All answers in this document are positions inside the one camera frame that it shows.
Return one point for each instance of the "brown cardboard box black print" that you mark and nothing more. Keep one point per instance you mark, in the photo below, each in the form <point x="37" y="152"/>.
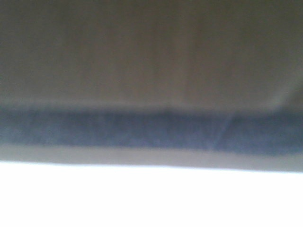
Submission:
<point x="196" y="83"/>

